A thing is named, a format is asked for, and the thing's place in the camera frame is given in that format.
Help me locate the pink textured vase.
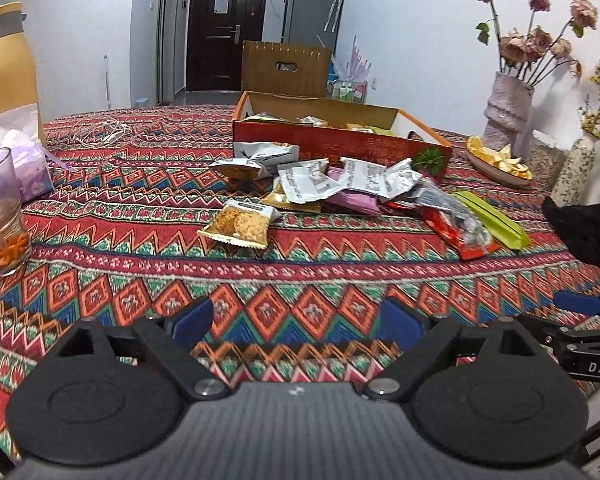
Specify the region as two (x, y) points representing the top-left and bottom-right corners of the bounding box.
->
(481, 71), (536, 154)

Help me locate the black cloth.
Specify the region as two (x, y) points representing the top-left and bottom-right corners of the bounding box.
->
(541, 195), (600, 281)

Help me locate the pile of silver snack packets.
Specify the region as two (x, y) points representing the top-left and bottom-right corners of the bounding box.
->
(210, 112), (426, 216)

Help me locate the grey refrigerator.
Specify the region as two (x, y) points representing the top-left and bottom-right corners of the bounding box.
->
(280, 0), (347, 57)

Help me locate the pink snack packet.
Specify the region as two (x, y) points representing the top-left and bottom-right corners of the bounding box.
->
(324, 167), (384, 216)

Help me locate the clear drinking glass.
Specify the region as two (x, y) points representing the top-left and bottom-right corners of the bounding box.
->
(0, 147), (33, 277)

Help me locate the dish of yellow peels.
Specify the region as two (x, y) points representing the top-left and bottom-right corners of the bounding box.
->
(467, 136), (534, 180)

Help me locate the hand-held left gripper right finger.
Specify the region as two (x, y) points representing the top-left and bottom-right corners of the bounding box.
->
(364, 296), (546, 402)

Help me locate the purple decorative grass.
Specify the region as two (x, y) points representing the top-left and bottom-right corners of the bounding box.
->
(332, 35), (374, 84)

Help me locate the white folded umbrella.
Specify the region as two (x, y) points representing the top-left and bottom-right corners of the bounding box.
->
(323, 0), (349, 32)

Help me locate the long green snack packet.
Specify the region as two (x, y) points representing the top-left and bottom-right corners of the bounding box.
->
(452, 190), (530, 252)

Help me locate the brown side door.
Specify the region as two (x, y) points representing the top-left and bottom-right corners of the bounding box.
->
(157, 0), (184, 106)

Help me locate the yellow thermos jug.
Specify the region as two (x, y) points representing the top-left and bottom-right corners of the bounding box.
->
(0, 2), (40, 127)

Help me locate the orange cardboard box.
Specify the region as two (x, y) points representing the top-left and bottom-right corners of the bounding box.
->
(231, 91), (453, 184)

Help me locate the jar of seeds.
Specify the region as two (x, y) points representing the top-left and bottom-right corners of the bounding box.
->
(527, 130), (569, 191)

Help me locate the purple tissue pack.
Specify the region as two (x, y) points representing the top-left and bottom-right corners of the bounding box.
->
(0, 102), (56, 204)

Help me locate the red snack packet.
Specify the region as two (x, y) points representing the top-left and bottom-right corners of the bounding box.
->
(415, 185), (502, 261)

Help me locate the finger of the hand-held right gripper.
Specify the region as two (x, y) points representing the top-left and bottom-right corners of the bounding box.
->
(514, 312), (600, 347)
(553, 289), (600, 317)

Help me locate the white cable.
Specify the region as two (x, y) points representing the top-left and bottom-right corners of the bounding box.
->
(72, 119), (134, 149)

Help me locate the bunch of dried pink roses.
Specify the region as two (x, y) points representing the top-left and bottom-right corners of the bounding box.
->
(469, 0), (599, 84)

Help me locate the gold oat cookie packet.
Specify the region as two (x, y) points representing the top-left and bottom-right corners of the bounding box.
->
(196, 198), (281, 250)

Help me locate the floral white vase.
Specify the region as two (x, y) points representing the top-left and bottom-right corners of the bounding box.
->
(550, 135), (597, 206)

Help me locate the dark brown entrance door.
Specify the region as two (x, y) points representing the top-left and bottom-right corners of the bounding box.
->
(185, 0), (271, 93)

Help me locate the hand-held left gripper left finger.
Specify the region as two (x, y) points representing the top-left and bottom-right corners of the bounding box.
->
(55, 296), (231, 401)

